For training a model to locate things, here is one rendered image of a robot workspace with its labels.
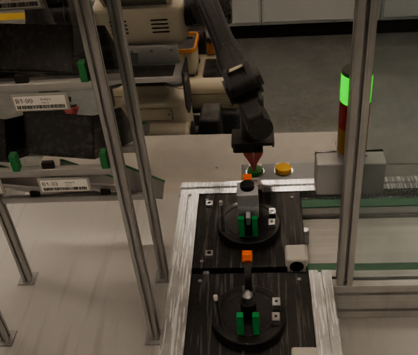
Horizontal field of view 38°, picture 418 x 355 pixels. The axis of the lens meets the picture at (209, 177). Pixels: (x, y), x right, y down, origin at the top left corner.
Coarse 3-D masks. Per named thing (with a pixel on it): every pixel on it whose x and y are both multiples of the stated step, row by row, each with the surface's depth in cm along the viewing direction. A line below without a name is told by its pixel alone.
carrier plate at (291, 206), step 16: (288, 192) 143; (208, 208) 141; (224, 208) 140; (288, 208) 138; (208, 224) 137; (288, 224) 134; (208, 240) 132; (288, 240) 130; (304, 240) 130; (224, 256) 128; (240, 256) 128; (256, 256) 127; (272, 256) 127; (192, 272) 127; (224, 272) 127; (240, 272) 126; (256, 272) 126; (272, 272) 126; (288, 272) 126
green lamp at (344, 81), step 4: (344, 76) 96; (344, 80) 96; (348, 80) 95; (344, 84) 96; (348, 84) 96; (340, 88) 99; (344, 88) 97; (340, 92) 99; (344, 92) 97; (340, 96) 99; (344, 96) 98; (340, 100) 100; (344, 100) 98; (344, 104) 99
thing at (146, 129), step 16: (32, 112) 103; (48, 112) 111; (64, 112) 117; (32, 128) 103; (48, 128) 103; (64, 128) 102; (80, 128) 101; (96, 128) 102; (128, 128) 116; (144, 128) 125; (32, 144) 104; (48, 144) 103; (64, 144) 103; (80, 144) 102; (96, 144) 102
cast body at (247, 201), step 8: (240, 184) 127; (248, 184) 127; (256, 184) 128; (240, 192) 126; (248, 192) 126; (256, 192) 126; (240, 200) 127; (248, 200) 126; (256, 200) 126; (240, 208) 127; (248, 208) 127; (256, 208) 127; (248, 216) 126; (248, 224) 127
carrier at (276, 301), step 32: (192, 288) 122; (224, 288) 121; (256, 288) 118; (288, 288) 120; (192, 320) 116; (224, 320) 112; (256, 320) 107; (288, 320) 114; (192, 352) 110; (224, 352) 109; (256, 352) 109; (288, 352) 108
